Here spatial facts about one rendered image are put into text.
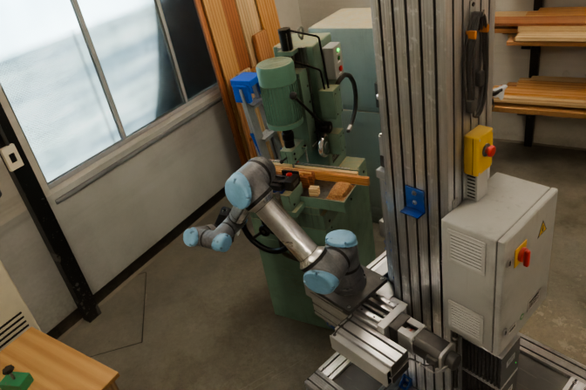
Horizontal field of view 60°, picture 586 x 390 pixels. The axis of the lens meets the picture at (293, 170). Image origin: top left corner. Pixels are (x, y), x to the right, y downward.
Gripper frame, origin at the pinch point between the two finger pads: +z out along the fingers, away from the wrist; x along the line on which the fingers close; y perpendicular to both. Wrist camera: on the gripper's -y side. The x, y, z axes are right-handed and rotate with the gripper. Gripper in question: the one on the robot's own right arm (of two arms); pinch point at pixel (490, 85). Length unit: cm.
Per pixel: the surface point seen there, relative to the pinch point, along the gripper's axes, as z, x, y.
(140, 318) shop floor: -111, -194, 98
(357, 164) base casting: -18, -70, 34
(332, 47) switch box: -23, -64, -33
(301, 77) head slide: -42, -73, -26
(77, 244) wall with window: -111, -224, 45
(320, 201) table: -67, -62, 27
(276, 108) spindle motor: -61, -77, -18
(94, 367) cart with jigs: -169, -128, 54
